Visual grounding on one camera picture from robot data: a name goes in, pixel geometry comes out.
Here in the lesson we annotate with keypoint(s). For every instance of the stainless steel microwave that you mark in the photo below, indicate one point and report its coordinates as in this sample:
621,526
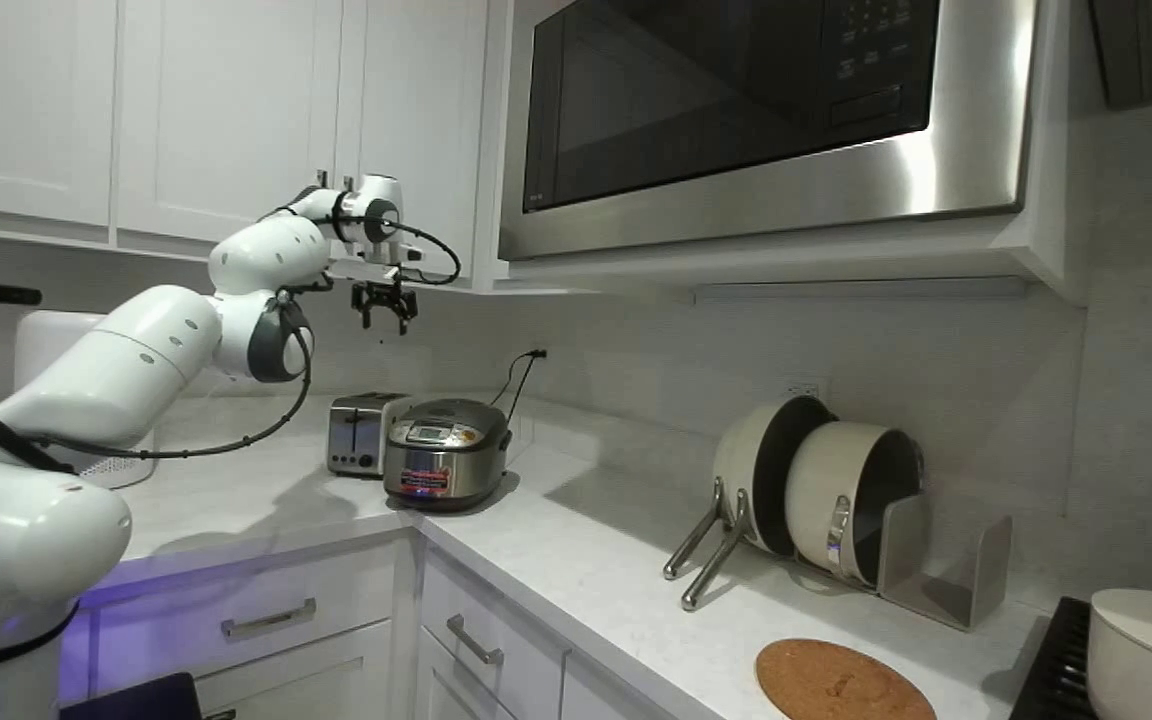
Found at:
670,120

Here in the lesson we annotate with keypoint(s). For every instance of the silver black rice cooker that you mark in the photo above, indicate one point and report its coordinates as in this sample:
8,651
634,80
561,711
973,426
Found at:
447,455

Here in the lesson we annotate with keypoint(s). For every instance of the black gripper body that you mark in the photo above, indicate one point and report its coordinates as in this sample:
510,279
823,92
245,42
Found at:
384,295

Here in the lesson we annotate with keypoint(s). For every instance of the round cork trivet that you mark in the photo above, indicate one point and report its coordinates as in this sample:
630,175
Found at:
831,681

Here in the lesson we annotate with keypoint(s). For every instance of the white lower cabinet drawers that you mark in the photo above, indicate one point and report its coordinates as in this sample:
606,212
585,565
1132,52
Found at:
348,633

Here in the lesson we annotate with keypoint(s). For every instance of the white air purifier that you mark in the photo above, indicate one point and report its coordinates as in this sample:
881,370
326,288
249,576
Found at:
49,348

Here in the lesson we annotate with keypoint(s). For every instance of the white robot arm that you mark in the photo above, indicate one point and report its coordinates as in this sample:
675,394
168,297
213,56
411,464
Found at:
98,399

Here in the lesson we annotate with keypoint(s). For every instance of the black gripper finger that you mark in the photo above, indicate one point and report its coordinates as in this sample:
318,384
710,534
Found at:
362,312
407,317

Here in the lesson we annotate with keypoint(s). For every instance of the white polka dot toaster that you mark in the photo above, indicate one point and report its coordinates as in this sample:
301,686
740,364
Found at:
359,434

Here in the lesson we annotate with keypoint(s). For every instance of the grey pan rack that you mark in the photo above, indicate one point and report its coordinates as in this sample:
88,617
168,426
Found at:
959,576

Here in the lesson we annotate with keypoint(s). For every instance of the white upper cabinet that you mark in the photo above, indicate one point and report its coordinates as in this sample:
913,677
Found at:
162,126

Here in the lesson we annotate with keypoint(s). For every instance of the black gas stove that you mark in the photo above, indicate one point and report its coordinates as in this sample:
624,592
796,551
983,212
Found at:
1057,677

